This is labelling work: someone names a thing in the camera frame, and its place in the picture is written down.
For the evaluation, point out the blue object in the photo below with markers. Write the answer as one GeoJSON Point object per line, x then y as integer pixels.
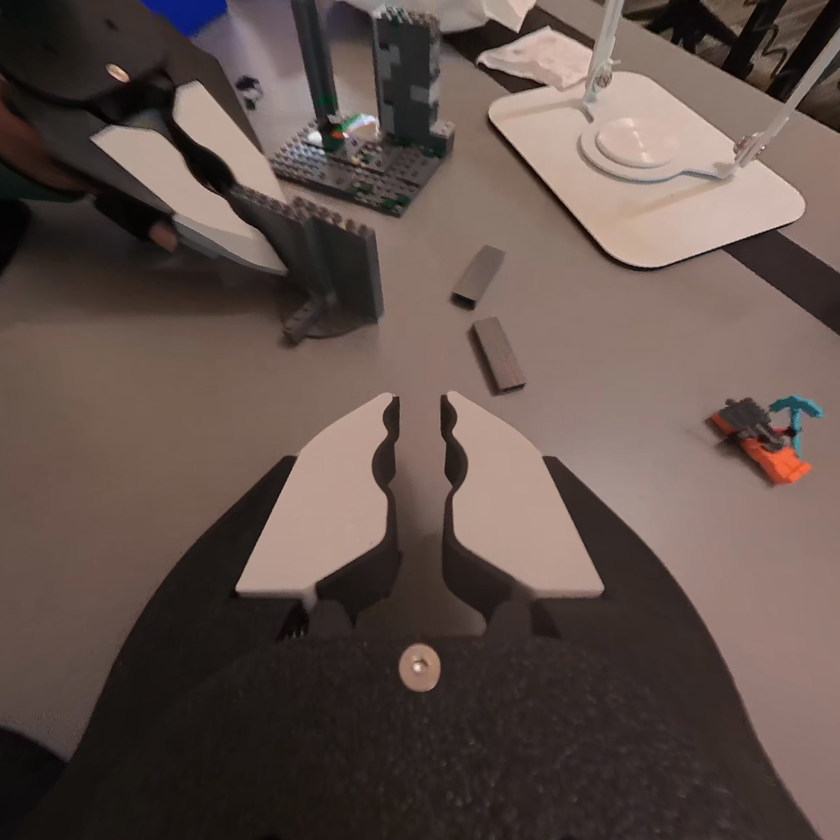
{"type": "Point", "coordinates": [184, 16]}

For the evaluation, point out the orange and teal brick figure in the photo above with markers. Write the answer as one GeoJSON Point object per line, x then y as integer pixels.
{"type": "Point", "coordinates": [768, 453]}

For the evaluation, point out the white folded paper sheet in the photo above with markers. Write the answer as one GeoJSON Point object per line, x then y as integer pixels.
{"type": "Point", "coordinates": [538, 59]}

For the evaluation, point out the grey and green brick build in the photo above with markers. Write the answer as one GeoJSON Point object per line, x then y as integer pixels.
{"type": "Point", "coordinates": [400, 85]}

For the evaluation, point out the grey toy brick wall assembly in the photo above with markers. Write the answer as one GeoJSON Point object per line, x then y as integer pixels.
{"type": "Point", "coordinates": [341, 275]}

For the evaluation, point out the black office chair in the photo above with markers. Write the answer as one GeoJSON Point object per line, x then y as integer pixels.
{"type": "Point", "coordinates": [748, 33]}

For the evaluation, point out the long grey toy brick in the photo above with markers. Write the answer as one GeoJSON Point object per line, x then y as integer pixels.
{"type": "Point", "coordinates": [499, 358]}
{"type": "Point", "coordinates": [478, 275]}

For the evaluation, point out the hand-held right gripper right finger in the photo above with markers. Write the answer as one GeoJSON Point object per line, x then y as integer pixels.
{"type": "Point", "coordinates": [518, 518]}

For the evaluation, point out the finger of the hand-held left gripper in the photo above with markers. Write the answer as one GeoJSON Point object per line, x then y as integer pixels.
{"type": "Point", "coordinates": [151, 170]}
{"type": "Point", "coordinates": [223, 131]}

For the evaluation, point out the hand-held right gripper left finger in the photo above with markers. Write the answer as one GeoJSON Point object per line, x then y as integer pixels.
{"type": "Point", "coordinates": [321, 518]}

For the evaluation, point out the person's left hand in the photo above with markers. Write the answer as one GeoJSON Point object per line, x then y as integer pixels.
{"type": "Point", "coordinates": [161, 236]}

